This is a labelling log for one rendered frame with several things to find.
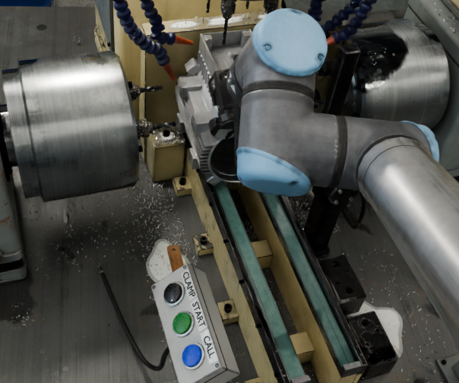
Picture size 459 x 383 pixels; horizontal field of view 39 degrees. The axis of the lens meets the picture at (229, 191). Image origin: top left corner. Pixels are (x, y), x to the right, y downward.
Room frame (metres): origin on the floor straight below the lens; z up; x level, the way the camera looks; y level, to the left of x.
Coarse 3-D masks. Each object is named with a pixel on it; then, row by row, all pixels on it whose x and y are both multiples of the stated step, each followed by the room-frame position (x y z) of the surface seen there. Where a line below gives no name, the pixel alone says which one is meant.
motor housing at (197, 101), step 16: (176, 96) 0.96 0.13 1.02; (192, 96) 0.92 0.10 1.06; (208, 96) 0.91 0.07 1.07; (192, 112) 0.88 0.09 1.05; (192, 144) 0.85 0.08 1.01; (208, 144) 0.81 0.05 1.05; (224, 144) 0.92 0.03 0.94; (208, 160) 0.81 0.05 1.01; (224, 160) 0.88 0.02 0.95; (224, 176) 0.83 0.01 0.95
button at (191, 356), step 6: (186, 348) 0.40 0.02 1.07; (192, 348) 0.40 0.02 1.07; (198, 348) 0.40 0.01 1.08; (186, 354) 0.40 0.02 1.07; (192, 354) 0.39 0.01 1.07; (198, 354) 0.39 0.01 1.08; (186, 360) 0.39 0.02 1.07; (192, 360) 0.39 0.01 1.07; (198, 360) 0.39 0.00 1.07; (192, 366) 0.38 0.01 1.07
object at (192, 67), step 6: (192, 60) 0.99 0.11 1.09; (186, 66) 0.98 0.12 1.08; (192, 66) 0.97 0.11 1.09; (198, 66) 0.98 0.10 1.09; (192, 72) 0.97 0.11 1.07; (216, 138) 0.81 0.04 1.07; (204, 174) 0.82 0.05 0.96; (210, 174) 0.82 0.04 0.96; (210, 180) 0.81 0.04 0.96; (216, 180) 0.81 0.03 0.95
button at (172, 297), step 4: (172, 284) 0.50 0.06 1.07; (176, 284) 0.50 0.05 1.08; (168, 288) 0.49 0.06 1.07; (172, 288) 0.49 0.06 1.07; (176, 288) 0.49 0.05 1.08; (180, 288) 0.49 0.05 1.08; (164, 292) 0.49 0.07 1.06; (168, 292) 0.49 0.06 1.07; (172, 292) 0.49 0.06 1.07; (176, 292) 0.48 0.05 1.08; (180, 292) 0.48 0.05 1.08; (164, 296) 0.48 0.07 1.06; (168, 296) 0.48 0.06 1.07; (172, 296) 0.48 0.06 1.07; (176, 296) 0.48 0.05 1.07; (180, 296) 0.48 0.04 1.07; (168, 300) 0.47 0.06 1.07; (172, 300) 0.47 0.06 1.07; (176, 300) 0.47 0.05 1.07
